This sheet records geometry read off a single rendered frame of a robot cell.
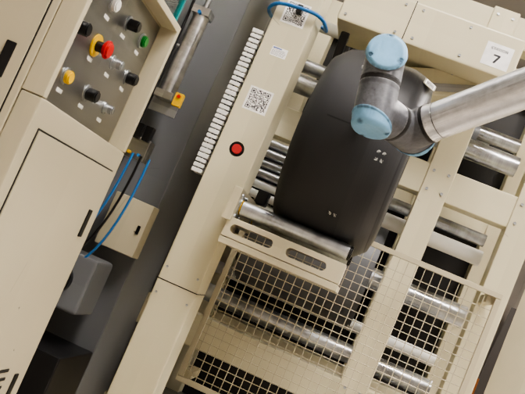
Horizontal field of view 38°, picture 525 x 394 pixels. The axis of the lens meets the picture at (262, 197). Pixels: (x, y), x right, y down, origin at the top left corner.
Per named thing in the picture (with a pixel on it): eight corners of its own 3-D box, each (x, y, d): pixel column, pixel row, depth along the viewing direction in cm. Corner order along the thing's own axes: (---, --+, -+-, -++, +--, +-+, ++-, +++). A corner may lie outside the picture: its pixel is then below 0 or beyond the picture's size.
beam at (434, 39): (336, 17, 254) (353, -23, 256) (337, 43, 280) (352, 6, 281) (510, 81, 245) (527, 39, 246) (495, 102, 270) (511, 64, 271)
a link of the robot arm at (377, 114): (404, 143, 167) (414, 91, 170) (374, 122, 159) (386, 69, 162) (369, 145, 174) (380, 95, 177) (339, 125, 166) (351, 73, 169)
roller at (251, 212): (236, 207, 214) (242, 196, 217) (234, 216, 218) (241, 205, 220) (351, 255, 209) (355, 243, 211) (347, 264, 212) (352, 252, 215)
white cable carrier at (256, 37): (190, 169, 227) (253, 26, 231) (194, 172, 232) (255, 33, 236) (203, 174, 227) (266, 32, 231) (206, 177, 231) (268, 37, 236)
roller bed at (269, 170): (218, 206, 264) (251, 129, 266) (225, 212, 278) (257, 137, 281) (269, 228, 260) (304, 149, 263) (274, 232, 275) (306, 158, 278)
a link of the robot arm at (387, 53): (361, 66, 164) (370, 25, 166) (358, 88, 176) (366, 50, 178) (404, 74, 163) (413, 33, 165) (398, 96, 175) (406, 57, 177)
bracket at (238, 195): (220, 216, 212) (234, 184, 212) (241, 231, 251) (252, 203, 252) (231, 221, 211) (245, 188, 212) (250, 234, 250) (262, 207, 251)
